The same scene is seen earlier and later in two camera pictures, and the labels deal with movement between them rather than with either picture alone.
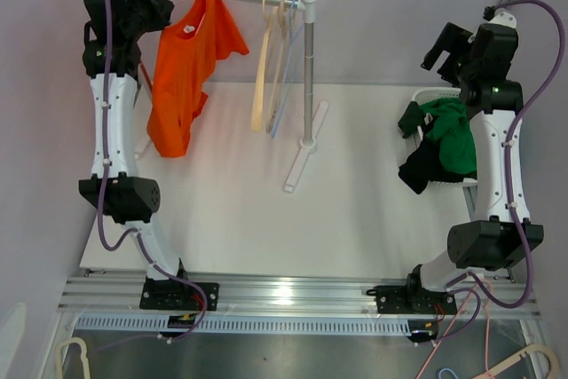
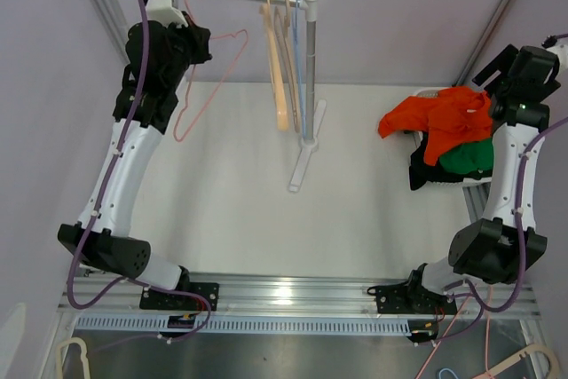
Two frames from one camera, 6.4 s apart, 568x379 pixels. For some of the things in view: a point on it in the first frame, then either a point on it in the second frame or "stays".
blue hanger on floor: [446, 369] stays
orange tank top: [188, 52] -> [451, 118]
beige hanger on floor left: [59, 370] stays
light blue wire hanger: [299, 21] -> [297, 24]
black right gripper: [453, 39] -> [498, 65]
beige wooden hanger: [280, 62] -> [285, 43]
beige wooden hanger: [269, 19] -> [283, 116]
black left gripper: [160, 6] -> [200, 38]
